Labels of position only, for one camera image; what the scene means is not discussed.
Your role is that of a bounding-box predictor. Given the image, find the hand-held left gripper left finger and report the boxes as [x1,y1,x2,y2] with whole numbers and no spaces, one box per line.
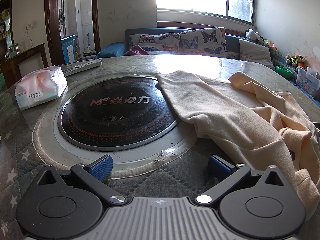
[37,154,127,207]

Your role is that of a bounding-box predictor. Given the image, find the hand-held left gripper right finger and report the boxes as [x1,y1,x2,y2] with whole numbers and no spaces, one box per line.
[195,155,283,205]

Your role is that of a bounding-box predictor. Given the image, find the cream long-sleeve shirt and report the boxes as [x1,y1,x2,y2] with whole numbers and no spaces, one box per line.
[155,70,320,220]

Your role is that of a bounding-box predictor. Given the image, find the round black induction cooktop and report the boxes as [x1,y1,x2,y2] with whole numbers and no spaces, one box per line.
[58,76,181,152]

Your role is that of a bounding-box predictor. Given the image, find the white tissue pack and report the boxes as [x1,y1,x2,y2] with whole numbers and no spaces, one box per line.
[14,65,68,111]

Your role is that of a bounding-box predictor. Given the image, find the white remote control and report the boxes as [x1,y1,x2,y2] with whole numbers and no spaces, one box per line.
[61,59,102,77]

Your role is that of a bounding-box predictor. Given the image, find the green plastic bowl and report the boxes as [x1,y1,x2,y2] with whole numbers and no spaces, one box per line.
[276,65,293,78]

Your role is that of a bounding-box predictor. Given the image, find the grey plain pillow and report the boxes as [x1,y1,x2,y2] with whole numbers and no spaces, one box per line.
[239,39,273,67]

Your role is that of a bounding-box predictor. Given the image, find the clear plastic storage box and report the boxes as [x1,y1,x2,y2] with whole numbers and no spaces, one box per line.
[296,66,320,97]

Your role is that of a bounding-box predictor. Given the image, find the light blue cabinet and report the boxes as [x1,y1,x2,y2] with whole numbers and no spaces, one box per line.
[61,35,77,64]

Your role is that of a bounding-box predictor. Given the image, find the magenta cloth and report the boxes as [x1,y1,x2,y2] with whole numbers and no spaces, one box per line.
[124,44,150,56]

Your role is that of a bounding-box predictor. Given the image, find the blue corner sofa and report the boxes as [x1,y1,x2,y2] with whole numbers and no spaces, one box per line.
[95,27,320,98]

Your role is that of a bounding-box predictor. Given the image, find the square butterfly print pillow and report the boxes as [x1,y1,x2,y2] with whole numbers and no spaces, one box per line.
[180,27,228,58]

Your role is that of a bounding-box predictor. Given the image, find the monkey plush toys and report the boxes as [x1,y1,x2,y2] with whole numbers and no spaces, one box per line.
[286,54,307,68]

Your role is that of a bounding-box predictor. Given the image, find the pink and green toy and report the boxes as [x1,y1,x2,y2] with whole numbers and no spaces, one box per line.
[264,39,278,52]

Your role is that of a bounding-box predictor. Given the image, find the dark wooden side table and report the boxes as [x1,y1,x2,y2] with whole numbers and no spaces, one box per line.
[0,43,49,80]

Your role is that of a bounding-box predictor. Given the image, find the panda plush toy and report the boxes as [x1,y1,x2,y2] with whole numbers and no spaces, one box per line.
[244,28,265,44]

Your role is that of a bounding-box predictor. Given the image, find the long butterfly print pillow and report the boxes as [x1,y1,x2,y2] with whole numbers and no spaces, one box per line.
[128,33,181,55]

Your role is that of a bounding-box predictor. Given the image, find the window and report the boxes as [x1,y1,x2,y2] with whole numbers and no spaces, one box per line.
[155,0,257,24]

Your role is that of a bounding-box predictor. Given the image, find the dark wooden door frame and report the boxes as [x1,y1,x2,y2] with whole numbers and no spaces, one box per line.
[44,0,101,65]

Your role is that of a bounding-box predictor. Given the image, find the wooden wall shelf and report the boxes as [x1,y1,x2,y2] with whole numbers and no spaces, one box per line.
[0,0,13,63]

